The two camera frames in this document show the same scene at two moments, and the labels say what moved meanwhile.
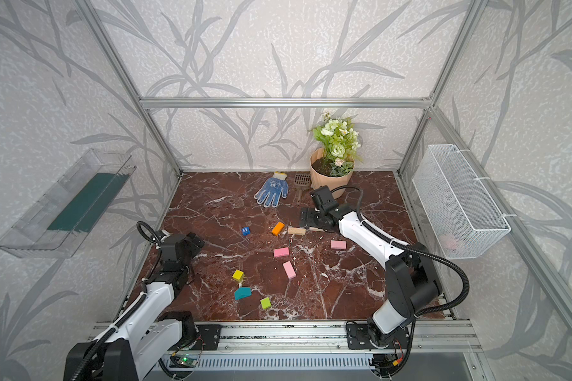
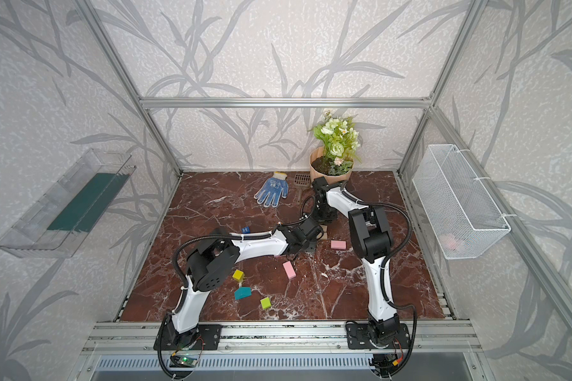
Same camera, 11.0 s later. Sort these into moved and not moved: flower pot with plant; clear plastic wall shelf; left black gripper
Moved: left black gripper
Not moved: clear plastic wall shelf; flower pot with plant
